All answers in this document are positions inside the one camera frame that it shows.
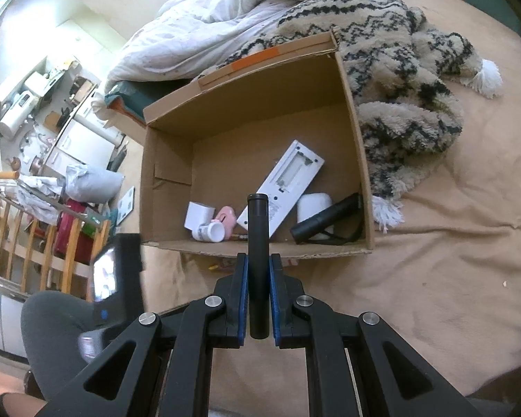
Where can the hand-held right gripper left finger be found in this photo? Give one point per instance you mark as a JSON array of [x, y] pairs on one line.
[[243, 304]]

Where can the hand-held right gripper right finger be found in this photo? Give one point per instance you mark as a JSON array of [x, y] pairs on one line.
[[275, 304]]

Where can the black tube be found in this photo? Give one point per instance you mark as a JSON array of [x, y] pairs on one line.
[[258, 247]]

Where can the brown cardboard box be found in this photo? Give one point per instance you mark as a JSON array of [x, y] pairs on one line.
[[243, 130]]

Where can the white booklet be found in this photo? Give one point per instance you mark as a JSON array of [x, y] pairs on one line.
[[126, 206]]

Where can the red box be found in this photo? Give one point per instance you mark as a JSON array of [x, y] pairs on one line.
[[71, 234]]

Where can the small white bottle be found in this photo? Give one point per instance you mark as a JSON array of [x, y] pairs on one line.
[[208, 231]]

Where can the white cube box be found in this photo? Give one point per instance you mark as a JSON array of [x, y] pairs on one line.
[[197, 215]]

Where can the small pink case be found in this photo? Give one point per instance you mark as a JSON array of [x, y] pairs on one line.
[[228, 217]]

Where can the white plastic bag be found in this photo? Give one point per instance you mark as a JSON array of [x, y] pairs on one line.
[[95, 182]]

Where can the black flashlight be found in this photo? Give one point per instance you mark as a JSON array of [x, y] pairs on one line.
[[321, 221]]

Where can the person's grey trouser leg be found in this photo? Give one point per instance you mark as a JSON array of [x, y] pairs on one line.
[[52, 330]]

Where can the white cylinder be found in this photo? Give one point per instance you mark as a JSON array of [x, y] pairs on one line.
[[312, 206]]

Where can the wooden railing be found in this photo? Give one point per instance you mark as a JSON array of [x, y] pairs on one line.
[[26, 254]]

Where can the white flat remote panel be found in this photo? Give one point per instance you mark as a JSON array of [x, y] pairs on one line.
[[286, 182]]

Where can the white cabinet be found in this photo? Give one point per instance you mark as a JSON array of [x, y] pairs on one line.
[[82, 139]]

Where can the green mattress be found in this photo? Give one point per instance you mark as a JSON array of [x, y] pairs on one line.
[[156, 91]]

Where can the white round appliance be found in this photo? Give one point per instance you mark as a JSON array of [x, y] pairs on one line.
[[15, 115]]

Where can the white duvet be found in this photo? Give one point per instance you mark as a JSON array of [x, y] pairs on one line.
[[208, 17]]

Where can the beige black patterned blanket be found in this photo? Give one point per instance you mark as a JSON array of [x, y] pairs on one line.
[[395, 52]]

